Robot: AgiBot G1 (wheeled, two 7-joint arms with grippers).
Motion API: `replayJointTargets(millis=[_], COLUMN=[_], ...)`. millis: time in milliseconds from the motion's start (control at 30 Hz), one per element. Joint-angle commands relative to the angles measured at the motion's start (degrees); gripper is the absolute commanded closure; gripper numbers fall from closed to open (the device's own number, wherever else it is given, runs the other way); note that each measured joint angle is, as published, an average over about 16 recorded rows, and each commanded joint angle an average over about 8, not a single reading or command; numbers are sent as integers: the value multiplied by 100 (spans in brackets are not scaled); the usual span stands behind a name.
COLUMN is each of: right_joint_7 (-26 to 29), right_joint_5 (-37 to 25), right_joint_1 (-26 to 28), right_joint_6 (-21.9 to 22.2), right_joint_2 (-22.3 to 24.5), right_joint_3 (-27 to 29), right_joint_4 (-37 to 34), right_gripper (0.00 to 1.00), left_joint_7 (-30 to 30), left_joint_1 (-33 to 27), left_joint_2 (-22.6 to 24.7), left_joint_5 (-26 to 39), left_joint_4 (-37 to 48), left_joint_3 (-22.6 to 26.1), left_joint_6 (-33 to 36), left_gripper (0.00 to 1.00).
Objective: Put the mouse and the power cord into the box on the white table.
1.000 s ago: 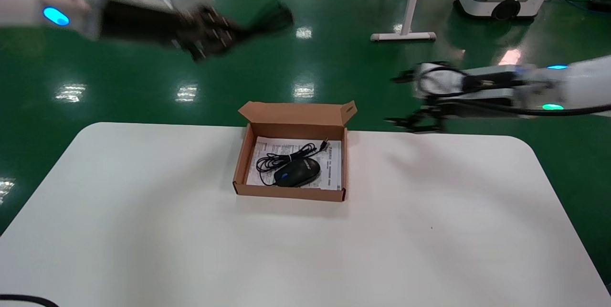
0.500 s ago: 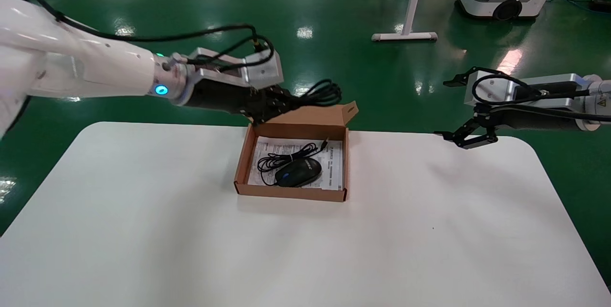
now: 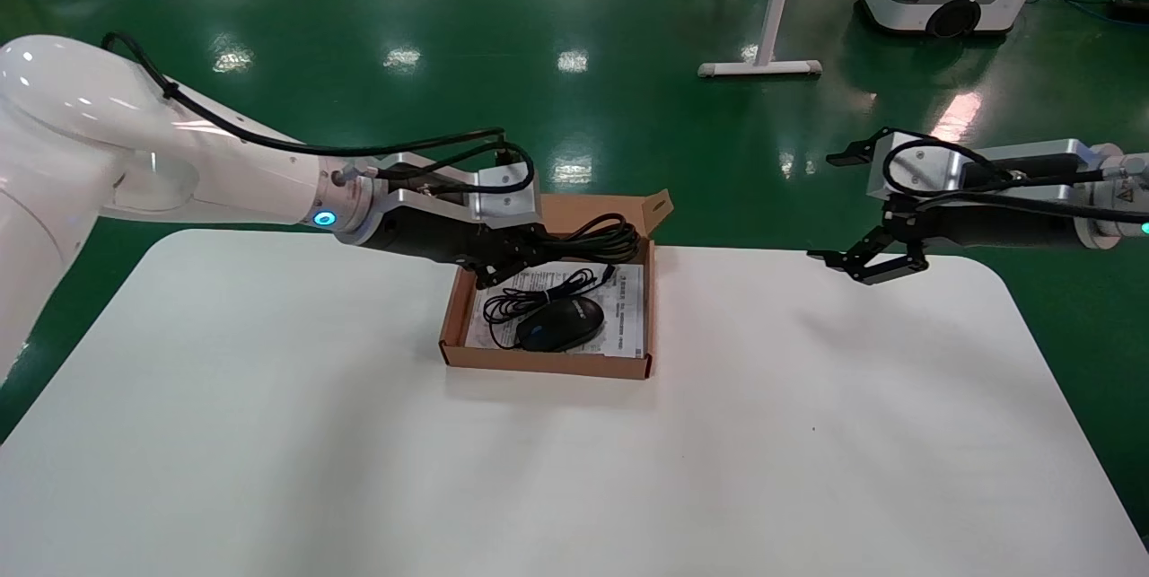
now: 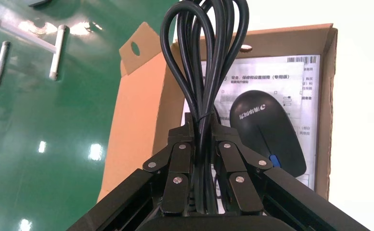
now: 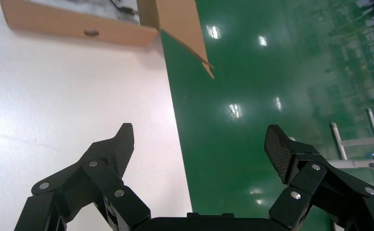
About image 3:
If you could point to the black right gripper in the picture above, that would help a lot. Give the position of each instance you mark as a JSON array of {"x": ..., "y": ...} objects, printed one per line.
[{"x": 996, "y": 222}]

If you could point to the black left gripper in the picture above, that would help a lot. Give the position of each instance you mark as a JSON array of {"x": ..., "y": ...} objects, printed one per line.
[{"x": 431, "y": 236}]

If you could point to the brown open cardboard box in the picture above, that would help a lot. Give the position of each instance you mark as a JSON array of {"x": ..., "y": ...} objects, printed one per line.
[{"x": 556, "y": 364}]

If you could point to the white printed instruction sheet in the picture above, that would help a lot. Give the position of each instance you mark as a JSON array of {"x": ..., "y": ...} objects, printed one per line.
[{"x": 628, "y": 317}]

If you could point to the white T-shaped table leg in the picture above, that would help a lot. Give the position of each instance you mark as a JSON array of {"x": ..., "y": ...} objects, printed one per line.
[{"x": 772, "y": 21}]

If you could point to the black floor power adapter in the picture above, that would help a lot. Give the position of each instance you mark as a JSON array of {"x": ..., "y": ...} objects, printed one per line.
[{"x": 1127, "y": 10}]

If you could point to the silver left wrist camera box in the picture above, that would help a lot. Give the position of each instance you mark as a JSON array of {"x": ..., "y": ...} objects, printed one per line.
[{"x": 507, "y": 205}]

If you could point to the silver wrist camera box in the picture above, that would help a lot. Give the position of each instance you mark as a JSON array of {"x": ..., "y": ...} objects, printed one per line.
[
  {"x": 507, "y": 205},
  {"x": 934, "y": 169}
]

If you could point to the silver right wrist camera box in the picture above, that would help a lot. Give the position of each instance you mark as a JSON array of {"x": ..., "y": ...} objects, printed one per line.
[{"x": 934, "y": 169}]

